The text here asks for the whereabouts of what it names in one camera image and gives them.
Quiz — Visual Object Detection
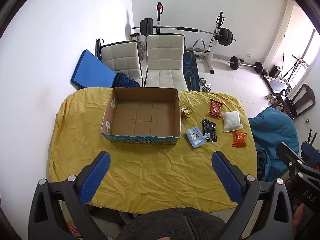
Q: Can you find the dark wooden chair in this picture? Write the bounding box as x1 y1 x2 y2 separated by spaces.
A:
275 84 316 120

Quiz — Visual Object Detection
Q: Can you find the red and white packet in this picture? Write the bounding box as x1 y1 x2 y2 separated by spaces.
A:
67 221 83 239

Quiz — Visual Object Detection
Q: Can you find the white weight rack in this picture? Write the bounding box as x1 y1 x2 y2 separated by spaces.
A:
155 2 225 75

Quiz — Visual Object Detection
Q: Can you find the short barbell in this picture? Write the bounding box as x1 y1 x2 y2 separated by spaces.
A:
228 56 264 73

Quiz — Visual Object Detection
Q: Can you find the white soft pouch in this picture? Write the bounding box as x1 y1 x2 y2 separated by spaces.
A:
222 111 243 133

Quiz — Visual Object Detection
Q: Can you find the dark blue cloth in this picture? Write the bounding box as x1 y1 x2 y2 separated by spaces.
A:
112 73 140 88

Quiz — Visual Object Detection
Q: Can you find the cardboard box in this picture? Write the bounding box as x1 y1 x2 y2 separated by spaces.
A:
101 87 181 148

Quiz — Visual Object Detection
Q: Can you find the black weight bench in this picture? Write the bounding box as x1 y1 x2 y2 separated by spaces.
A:
183 50 200 92

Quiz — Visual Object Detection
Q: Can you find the person's right hand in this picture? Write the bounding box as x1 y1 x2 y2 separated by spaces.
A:
293 203 312 235

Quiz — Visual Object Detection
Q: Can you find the blue folded mat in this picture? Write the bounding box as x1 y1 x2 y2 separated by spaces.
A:
70 49 117 90

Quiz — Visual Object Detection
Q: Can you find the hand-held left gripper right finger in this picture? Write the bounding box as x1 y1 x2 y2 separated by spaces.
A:
211 151 294 240

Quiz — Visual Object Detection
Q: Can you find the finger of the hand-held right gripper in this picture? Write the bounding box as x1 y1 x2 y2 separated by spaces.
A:
276 142 304 173
301 141 320 166

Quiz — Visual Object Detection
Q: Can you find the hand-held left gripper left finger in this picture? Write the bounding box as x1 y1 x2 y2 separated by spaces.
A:
28 151 111 240

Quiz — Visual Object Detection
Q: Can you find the yellow tablecloth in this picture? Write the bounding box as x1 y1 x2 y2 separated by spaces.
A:
49 87 258 214

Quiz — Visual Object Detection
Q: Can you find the barbell with black plates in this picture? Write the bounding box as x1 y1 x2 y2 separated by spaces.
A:
132 18 237 47

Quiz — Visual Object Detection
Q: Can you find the blue beanbag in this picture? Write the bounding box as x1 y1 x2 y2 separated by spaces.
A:
248 107 299 182

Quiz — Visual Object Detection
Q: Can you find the blue tissue pack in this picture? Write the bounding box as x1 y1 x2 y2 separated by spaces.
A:
185 127 207 149

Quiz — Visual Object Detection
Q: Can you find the black snack packet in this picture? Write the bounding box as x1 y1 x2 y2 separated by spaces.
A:
202 118 218 143

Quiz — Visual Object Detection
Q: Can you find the white padded chair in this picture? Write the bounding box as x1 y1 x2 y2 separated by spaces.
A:
143 33 188 91
100 41 143 87

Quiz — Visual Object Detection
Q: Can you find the red snack packet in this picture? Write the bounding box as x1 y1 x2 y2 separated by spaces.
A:
208 99 224 118

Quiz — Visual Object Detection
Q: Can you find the black folded frame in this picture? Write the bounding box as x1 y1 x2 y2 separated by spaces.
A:
96 38 105 62

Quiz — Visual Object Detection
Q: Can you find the orange snack packet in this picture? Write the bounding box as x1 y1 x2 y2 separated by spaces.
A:
232 130 247 147

